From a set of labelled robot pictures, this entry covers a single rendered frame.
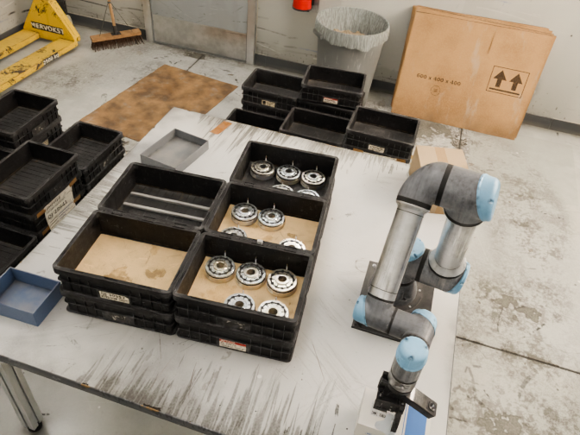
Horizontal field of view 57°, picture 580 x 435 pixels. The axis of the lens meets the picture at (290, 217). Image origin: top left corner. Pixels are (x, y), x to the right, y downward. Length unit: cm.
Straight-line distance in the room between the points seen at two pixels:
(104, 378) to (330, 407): 71
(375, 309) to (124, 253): 94
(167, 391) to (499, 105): 354
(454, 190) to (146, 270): 106
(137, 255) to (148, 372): 41
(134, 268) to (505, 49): 337
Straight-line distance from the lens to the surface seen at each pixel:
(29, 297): 209
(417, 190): 143
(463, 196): 142
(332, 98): 352
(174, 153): 264
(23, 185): 294
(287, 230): 204
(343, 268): 211
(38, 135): 330
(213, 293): 182
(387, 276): 145
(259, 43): 501
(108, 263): 195
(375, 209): 241
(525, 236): 371
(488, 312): 313
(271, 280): 182
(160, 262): 192
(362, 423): 162
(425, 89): 453
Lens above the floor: 222
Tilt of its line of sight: 42 degrees down
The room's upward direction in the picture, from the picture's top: 6 degrees clockwise
